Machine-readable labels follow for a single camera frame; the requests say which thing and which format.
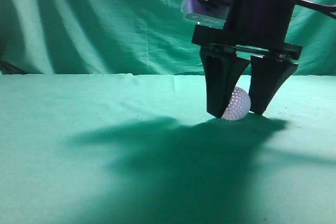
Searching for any white perforated plastic ball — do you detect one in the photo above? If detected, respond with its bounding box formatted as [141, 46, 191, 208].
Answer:
[222, 86, 251, 121]

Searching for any green table cloth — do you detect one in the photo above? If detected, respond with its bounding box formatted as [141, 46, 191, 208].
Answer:
[1, 74, 335, 223]

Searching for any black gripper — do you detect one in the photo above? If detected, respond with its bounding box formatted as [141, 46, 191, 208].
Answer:
[192, 0, 302, 118]

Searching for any green backdrop curtain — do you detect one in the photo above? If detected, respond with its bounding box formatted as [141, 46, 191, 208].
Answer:
[0, 0, 336, 77]

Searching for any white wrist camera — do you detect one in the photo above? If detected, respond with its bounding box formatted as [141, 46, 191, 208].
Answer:
[181, 0, 229, 27]

